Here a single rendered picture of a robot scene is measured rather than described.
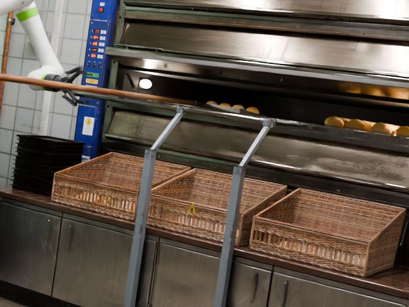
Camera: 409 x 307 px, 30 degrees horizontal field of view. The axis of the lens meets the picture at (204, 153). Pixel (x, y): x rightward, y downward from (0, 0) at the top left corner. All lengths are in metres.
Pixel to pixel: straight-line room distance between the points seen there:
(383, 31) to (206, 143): 1.10
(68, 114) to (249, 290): 1.81
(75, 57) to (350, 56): 1.73
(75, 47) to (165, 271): 1.67
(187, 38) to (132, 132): 0.62
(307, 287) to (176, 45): 1.64
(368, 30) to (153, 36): 1.25
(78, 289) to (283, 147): 1.27
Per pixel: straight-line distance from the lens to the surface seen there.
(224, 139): 4.08
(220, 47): 4.13
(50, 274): 4.08
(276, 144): 3.95
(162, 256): 3.65
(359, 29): 3.84
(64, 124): 4.71
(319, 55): 3.88
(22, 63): 4.98
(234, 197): 3.37
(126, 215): 3.81
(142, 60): 4.27
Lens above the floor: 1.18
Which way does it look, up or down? 3 degrees down
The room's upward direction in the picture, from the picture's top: 8 degrees clockwise
